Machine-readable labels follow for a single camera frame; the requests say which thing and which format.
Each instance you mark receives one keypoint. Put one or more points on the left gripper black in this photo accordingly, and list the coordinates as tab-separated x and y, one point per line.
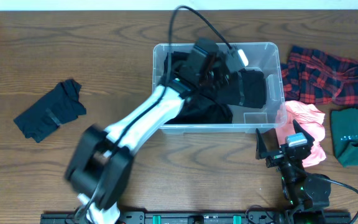
221	74

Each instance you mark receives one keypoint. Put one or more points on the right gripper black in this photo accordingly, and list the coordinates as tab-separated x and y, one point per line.
276	158

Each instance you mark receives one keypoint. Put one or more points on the black jeans with zipper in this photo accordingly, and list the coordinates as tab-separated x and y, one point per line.
202	109

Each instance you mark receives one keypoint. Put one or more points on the dark garment with tape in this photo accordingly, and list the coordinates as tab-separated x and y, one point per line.
59	106

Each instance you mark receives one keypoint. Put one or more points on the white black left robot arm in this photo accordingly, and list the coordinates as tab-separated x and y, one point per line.
100	167

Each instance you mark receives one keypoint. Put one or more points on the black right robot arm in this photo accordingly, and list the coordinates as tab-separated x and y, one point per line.
307	193

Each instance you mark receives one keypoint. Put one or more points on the pink folded garment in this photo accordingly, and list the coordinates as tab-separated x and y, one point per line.
310	120

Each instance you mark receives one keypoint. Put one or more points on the clear plastic storage bin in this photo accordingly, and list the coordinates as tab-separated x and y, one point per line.
264	57

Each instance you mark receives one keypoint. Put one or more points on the red plaid flannel shirt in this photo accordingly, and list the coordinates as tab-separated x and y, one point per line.
315	77

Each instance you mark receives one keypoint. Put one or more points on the green folded garment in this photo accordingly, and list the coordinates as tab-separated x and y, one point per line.
344	130

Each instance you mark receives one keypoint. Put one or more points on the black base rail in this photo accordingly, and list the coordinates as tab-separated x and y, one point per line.
252	216

